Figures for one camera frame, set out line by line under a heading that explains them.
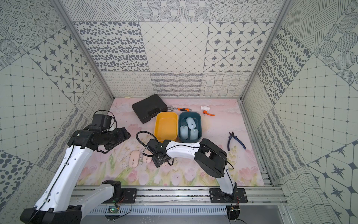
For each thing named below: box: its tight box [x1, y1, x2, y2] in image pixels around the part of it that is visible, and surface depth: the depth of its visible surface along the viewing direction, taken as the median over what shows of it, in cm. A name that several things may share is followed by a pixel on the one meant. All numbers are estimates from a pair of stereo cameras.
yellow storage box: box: [153, 111, 179, 143], surface depth 105 cm
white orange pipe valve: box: [200, 105, 215, 117], surface depth 113 cm
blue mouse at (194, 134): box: [189, 128, 200, 141], surface depth 99 cm
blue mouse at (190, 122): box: [185, 117, 197, 129], surface depth 103 cm
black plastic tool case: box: [131, 93, 168, 124], surface depth 112 cm
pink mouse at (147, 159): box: [143, 155, 152, 164], surface depth 87 cm
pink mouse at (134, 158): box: [129, 150, 141, 168], surface depth 87 cm
